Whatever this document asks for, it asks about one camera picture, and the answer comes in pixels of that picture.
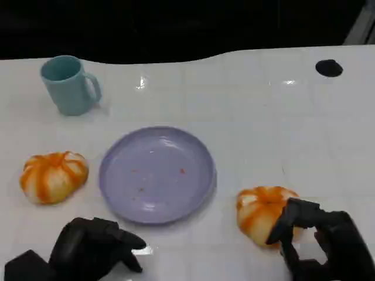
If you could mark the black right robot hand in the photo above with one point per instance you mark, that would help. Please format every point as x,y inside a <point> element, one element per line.
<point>340,234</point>

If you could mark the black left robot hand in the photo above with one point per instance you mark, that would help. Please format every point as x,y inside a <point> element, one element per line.
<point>85,248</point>

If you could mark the orange white toy bread roll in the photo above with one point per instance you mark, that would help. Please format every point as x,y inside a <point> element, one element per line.
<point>52,177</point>
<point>259,215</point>

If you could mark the lilac plate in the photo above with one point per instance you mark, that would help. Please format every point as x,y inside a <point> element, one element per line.
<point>156,175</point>

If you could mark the pale green mug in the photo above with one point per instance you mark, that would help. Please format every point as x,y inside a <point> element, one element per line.
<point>68,87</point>

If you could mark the black round table grommet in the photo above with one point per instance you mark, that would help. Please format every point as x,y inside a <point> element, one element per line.
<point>328,68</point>

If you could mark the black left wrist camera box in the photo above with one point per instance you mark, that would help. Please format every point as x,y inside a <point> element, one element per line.
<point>27,267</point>

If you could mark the pale grey frame post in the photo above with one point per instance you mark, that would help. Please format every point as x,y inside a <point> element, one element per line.
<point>361,26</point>

